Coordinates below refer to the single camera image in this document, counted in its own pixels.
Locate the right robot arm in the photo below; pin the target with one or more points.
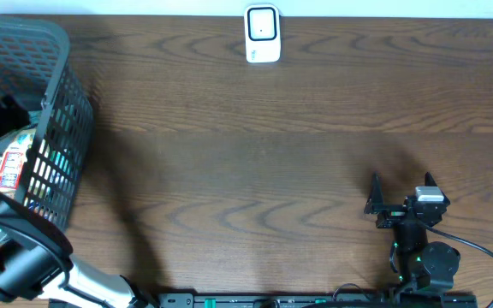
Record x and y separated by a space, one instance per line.
425 269

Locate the yellow chips snack bag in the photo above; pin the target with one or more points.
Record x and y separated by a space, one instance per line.
12 161

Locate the dark plastic mesh basket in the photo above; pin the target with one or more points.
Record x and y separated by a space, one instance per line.
38 89

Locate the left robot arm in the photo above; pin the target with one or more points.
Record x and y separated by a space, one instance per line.
37 262

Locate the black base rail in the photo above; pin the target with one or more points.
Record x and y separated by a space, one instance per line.
189 300

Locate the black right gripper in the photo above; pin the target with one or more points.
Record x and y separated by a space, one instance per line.
392 215

